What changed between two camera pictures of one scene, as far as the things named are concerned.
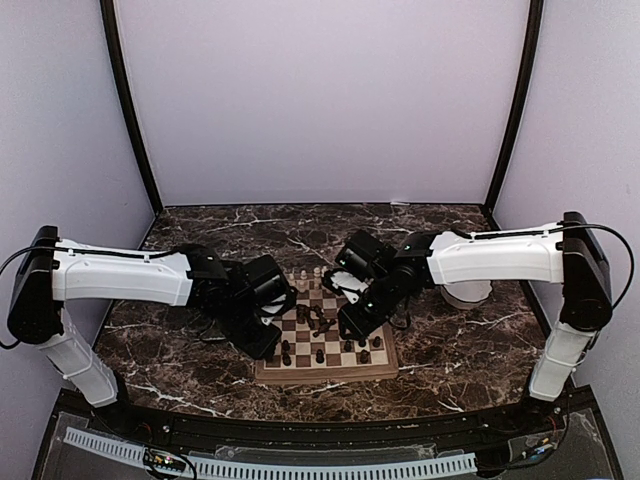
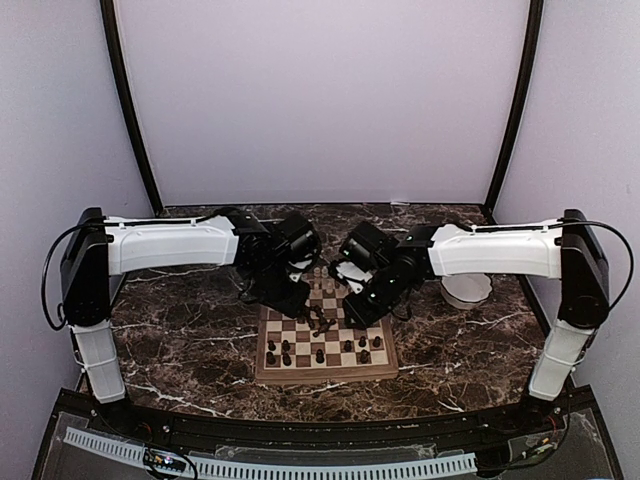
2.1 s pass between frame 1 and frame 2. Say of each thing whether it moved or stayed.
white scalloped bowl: stayed
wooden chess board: stayed
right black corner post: stayed
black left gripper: moved
